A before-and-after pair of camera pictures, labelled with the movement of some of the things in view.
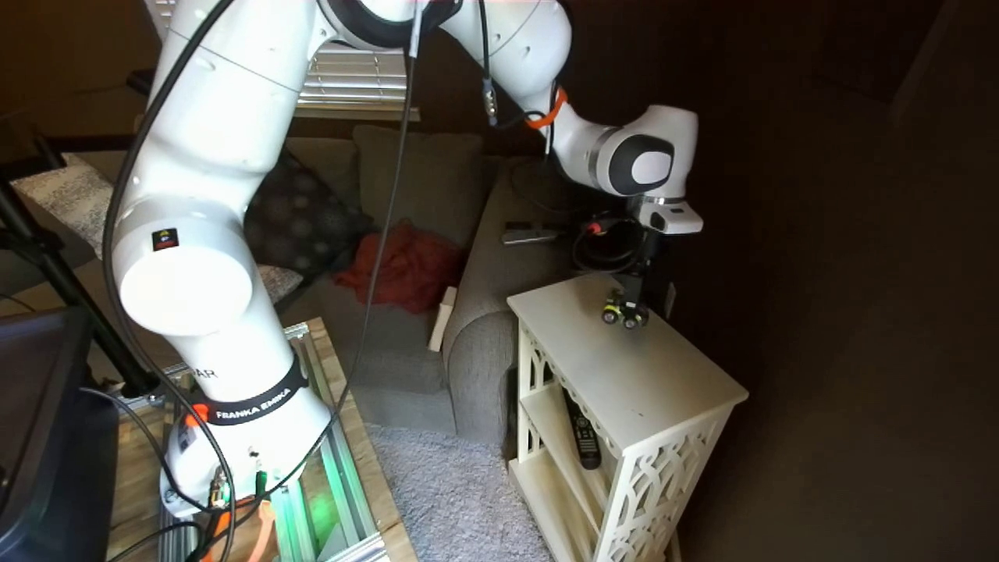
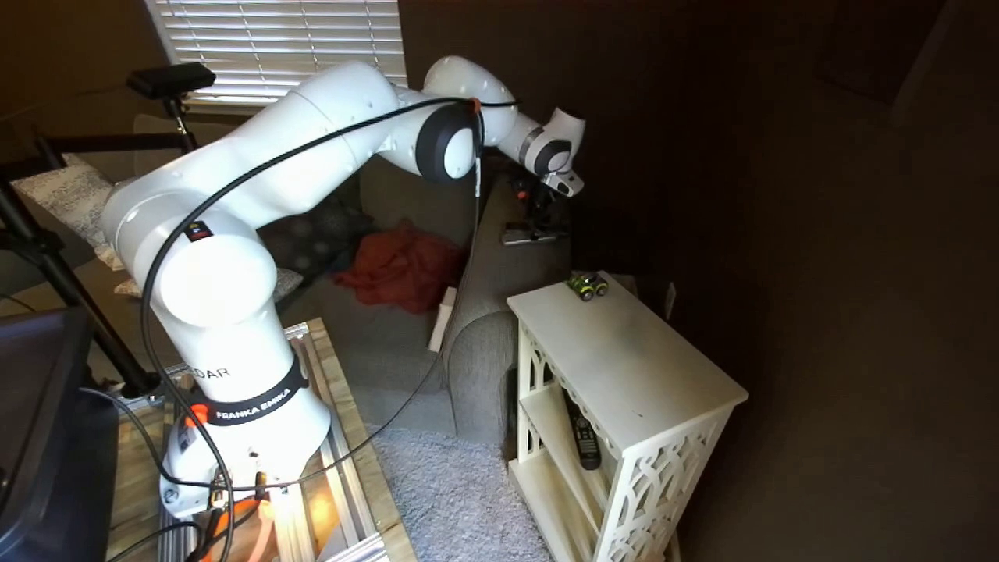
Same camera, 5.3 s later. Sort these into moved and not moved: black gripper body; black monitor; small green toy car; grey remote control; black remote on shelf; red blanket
Moved: small green toy car; black gripper body
Not moved: black remote on shelf; red blanket; black monitor; grey remote control
